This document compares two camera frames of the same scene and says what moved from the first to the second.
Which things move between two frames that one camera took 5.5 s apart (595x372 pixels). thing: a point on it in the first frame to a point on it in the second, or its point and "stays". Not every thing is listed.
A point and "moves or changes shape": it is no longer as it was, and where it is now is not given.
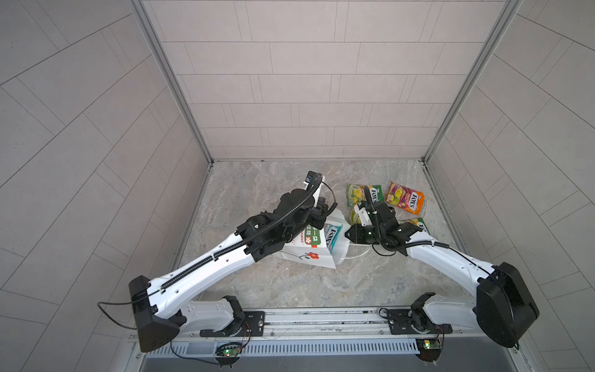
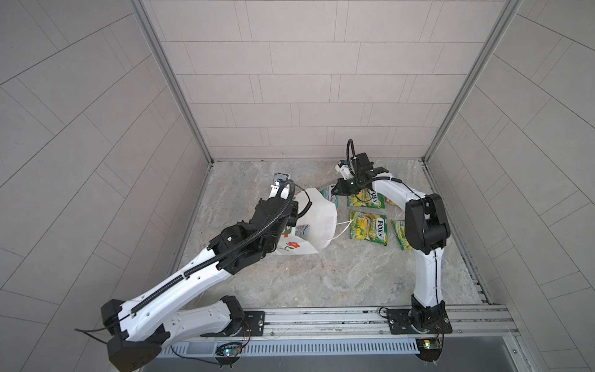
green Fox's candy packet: x=356 y=194 stays
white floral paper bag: x=314 y=246 moves or changes shape
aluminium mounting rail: x=327 y=323 stays
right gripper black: x=355 y=232 to x=343 y=189
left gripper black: x=317 y=213 to x=290 y=211
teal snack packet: x=331 y=232 to x=327 y=194
